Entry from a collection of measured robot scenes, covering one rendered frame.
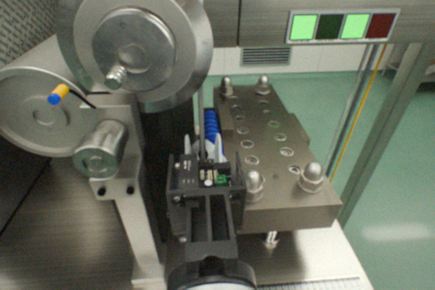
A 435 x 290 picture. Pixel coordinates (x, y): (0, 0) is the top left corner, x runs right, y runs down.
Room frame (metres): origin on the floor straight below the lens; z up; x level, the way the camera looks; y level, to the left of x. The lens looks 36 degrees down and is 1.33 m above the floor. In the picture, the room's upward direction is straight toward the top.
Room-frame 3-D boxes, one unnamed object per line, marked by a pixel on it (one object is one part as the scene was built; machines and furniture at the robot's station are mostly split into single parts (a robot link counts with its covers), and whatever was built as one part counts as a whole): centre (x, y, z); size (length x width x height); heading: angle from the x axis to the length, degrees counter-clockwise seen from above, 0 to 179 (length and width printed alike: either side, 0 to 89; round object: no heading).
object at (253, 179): (0.25, -0.06, 1.05); 0.04 x 0.04 x 0.04
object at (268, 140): (0.43, -0.09, 1.00); 0.40 x 0.16 x 0.06; 4
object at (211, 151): (0.25, 0.00, 1.11); 0.09 x 0.03 x 0.06; 3
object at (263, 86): (0.59, -0.12, 1.05); 0.04 x 0.04 x 0.04
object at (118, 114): (0.21, 0.11, 1.05); 0.06 x 0.05 x 0.31; 4
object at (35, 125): (0.37, 0.20, 1.17); 0.26 x 0.12 x 0.12; 4
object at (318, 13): (0.60, -0.29, 1.18); 0.25 x 0.01 x 0.07; 94
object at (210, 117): (0.38, 0.00, 1.03); 0.21 x 0.04 x 0.03; 4
